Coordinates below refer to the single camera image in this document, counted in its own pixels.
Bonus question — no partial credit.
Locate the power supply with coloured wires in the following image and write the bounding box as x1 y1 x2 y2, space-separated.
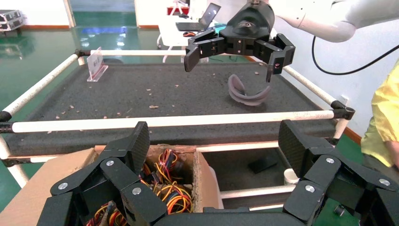
155 148 185 185
87 201 129 226
152 183 194 216

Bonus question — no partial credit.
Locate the person's bare forearm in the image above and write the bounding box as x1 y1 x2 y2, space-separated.
384 141 399 170

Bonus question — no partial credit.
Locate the black foam cart mat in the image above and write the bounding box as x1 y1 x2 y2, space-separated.
4 62 338 157

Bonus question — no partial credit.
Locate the grey curved rubber band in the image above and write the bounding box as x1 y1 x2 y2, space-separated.
227 73 271 107

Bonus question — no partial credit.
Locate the person in yellow shirt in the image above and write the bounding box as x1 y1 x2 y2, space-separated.
361 59 399 185

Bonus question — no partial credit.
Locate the black foam cart tray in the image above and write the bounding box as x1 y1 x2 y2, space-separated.
0 49 356 213

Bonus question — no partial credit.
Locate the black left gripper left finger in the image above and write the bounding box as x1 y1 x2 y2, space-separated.
37 121 168 226

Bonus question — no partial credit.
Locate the white desk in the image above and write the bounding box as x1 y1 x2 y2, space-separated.
157 14 219 64

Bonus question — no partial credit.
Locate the black flat rectangular object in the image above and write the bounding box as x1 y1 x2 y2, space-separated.
247 156 279 175

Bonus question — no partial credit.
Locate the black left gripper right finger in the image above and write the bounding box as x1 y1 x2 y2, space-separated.
278 120 399 226

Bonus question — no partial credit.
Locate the black open laptop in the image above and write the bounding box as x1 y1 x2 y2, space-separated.
175 3 222 32

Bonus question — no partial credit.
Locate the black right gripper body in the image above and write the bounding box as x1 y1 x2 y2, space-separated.
218 1 277 57

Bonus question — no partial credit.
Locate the red background object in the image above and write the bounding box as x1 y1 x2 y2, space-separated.
167 6 190 16

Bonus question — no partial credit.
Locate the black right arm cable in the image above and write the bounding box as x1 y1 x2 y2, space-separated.
311 36 399 76

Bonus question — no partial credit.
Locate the brown cardboard divider box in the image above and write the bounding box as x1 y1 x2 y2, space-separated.
0 144 224 226

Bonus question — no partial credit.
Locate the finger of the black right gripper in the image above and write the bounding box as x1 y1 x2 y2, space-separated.
253 33 296 83
184 27 227 73

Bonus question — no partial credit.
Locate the clear acrylic sign holder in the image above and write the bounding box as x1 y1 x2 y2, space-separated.
87 47 109 83

